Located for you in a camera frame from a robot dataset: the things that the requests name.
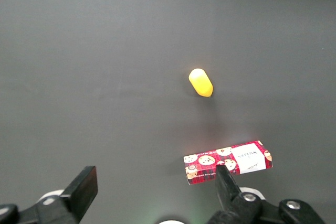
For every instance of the red plaid cookie box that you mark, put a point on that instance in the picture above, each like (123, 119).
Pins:
(207, 163)

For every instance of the yellow plastic lemon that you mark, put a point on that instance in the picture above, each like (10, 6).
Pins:
(200, 83)

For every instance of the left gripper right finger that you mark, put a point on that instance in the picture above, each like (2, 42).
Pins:
(228, 192)

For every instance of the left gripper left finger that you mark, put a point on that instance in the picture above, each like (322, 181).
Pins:
(78, 192)

